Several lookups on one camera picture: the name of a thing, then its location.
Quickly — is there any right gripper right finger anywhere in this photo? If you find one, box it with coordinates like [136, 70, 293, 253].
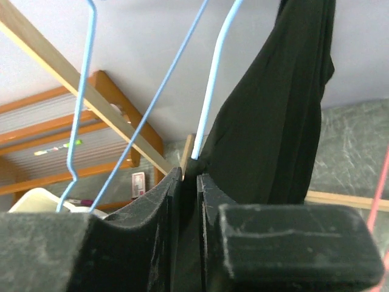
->
[197, 175, 385, 291]

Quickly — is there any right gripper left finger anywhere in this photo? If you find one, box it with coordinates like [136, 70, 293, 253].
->
[1, 167, 182, 291]

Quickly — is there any black t shirt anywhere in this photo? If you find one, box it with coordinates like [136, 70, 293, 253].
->
[184, 0, 337, 226]

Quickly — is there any blue hanger holding black shirt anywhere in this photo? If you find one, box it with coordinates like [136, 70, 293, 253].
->
[191, 0, 243, 160]

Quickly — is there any pink wire hanger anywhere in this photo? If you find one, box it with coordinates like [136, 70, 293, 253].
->
[367, 145, 388, 292]

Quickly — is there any blue hanger far left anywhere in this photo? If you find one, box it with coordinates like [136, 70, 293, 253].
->
[56, 1, 208, 213]

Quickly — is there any small red white box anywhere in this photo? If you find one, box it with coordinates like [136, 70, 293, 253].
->
[131, 172, 146, 199]

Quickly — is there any white laundry basket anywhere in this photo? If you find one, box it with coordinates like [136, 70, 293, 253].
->
[8, 187, 108, 218]

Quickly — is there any green white pen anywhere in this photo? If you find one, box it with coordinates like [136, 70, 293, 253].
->
[33, 142, 70, 156]

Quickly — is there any brown wooden shoe rack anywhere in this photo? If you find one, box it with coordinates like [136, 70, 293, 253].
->
[0, 69, 165, 210]

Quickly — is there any light wooden clothes rack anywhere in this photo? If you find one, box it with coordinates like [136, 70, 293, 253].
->
[1, 1, 388, 212]

